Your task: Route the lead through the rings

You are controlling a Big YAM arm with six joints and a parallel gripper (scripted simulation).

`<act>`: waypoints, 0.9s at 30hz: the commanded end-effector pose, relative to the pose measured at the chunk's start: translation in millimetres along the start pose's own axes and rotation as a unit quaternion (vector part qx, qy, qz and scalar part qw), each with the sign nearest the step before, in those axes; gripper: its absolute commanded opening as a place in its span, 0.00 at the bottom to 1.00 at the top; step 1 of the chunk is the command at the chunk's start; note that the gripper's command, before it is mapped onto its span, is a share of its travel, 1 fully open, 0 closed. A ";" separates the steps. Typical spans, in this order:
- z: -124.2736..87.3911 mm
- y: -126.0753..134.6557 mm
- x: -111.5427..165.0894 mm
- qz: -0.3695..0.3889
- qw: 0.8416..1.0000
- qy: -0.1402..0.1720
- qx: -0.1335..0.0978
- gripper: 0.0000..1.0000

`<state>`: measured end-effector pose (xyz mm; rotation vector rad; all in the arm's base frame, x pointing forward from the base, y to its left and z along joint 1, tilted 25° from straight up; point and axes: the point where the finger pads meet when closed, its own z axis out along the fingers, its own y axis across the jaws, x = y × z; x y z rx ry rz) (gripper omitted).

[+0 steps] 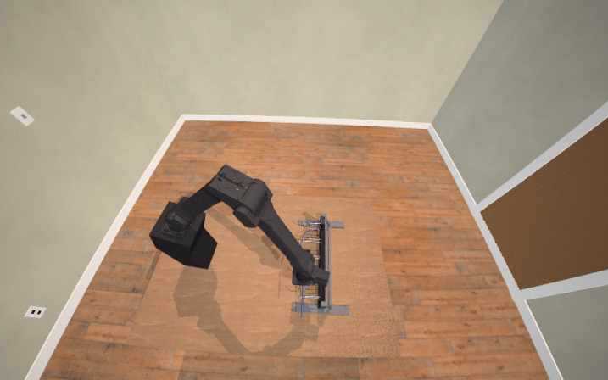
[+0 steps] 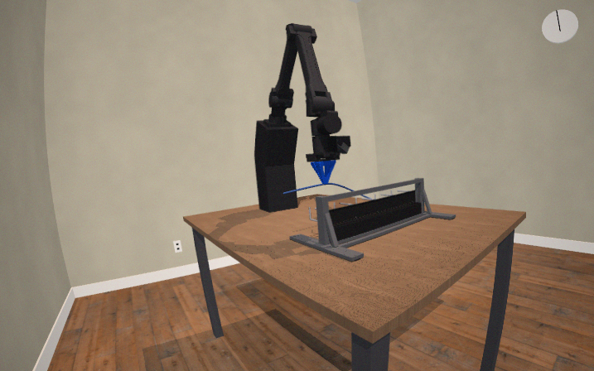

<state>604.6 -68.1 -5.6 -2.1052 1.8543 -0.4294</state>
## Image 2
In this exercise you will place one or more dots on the grey metal rack with black patch panel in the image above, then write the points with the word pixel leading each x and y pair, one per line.
pixel 366 218

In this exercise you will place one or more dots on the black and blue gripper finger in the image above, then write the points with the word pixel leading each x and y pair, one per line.
pixel 313 164
pixel 320 165

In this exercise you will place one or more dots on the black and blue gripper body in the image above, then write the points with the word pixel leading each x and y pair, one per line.
pixel 319 144

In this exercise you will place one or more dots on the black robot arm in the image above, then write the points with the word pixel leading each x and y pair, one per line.
pixel 317 106

